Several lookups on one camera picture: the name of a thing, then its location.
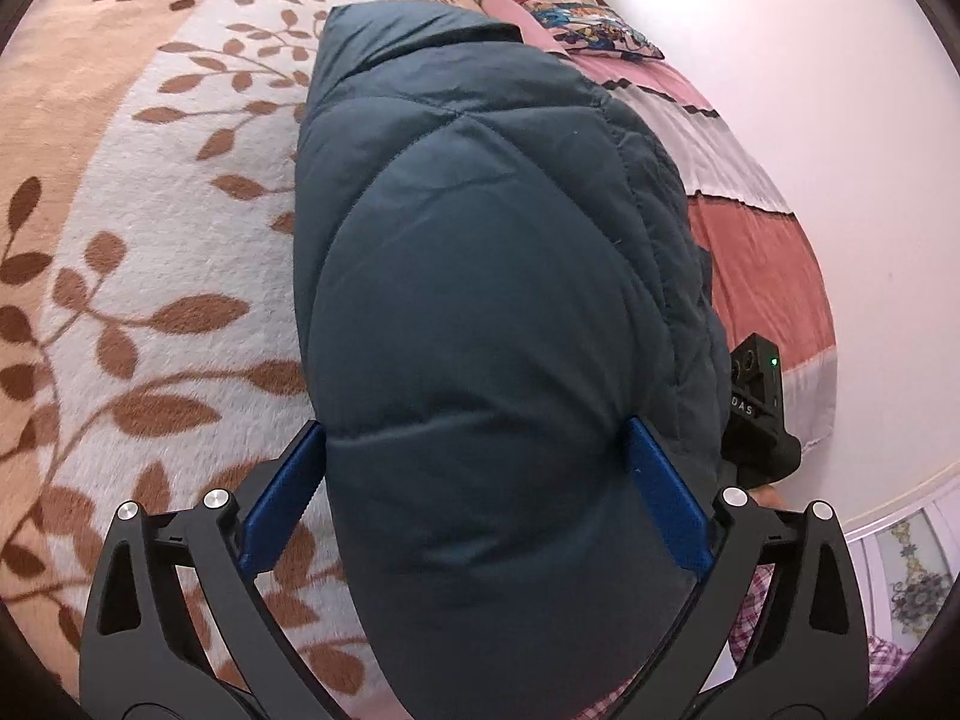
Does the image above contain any pink and red blanket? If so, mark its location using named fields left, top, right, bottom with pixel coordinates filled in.
left=480, top=0, right=838, bottom=452

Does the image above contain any dark teal quilted jacket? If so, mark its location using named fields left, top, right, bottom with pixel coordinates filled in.
left=292, top=4, right=732, bottom=720

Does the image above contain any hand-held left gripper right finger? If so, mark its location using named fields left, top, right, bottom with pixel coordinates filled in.
left=626, top=416, right=871, bottom=720

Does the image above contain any cartoon print pillow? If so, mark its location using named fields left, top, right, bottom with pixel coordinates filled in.
left=517, top=0, right=665, bottom=61

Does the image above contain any beige leaf-patterned blanket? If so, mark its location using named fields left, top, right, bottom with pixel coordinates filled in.
left=0, top=0, right=481, bottom=720

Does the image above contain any pink plaid bed sheet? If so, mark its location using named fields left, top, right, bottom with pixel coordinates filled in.
left=570, top=562, right=782, bottom=720

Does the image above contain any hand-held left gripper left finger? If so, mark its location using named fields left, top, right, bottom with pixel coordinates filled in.
left=79, top=420, right=338, bottom=720

